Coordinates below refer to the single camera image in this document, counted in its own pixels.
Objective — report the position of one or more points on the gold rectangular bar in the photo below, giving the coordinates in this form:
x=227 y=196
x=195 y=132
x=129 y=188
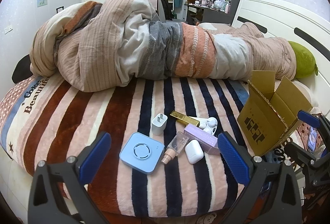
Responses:
x=182 y=118

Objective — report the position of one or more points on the white bed headboard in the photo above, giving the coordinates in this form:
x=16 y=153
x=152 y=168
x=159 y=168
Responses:
x=277 y=18

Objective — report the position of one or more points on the white power adapter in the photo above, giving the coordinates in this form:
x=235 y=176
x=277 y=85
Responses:
x=159 y=123

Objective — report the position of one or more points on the light blue square speaker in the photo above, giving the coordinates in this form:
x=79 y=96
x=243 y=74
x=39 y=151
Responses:
x=142 y=153

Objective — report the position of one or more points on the striped pink rolled duvet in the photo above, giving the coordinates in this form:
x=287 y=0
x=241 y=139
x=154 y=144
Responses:
x=97 y=46

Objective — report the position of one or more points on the striped fleece blanket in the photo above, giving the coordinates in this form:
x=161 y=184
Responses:
x=48 y=119

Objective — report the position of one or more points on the white earbuds case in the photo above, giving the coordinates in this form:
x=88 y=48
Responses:
x=194 y=152

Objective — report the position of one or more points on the cluttered dark desk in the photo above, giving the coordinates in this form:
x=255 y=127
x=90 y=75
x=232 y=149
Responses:
x=198 y=14

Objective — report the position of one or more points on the lilac rectangular box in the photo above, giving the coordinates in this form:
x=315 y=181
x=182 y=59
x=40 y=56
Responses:
x=207 y=142

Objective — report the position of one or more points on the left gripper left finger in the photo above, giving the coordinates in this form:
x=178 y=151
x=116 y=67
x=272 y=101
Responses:
x=46 y=203

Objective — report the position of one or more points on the brown cardboard box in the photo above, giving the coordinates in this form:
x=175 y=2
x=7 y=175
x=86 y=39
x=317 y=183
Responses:
x=270 y=114

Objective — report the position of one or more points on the black cushion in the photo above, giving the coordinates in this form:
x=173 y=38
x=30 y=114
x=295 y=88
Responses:
x=22 y=70

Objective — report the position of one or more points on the green plush pillow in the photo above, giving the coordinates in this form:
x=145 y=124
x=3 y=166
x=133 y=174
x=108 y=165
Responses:
x=305 y=61

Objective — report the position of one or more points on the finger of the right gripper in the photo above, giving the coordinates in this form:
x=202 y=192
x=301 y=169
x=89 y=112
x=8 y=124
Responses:
x=309 y=119

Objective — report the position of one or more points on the foundation bottle with pink cap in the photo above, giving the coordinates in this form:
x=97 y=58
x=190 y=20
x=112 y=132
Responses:
x=175 y=147

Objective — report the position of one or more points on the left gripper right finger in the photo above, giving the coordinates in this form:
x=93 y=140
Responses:
x=271 y=192

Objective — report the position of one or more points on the smartphone on gripper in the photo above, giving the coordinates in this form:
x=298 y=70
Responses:
x=312 y=139

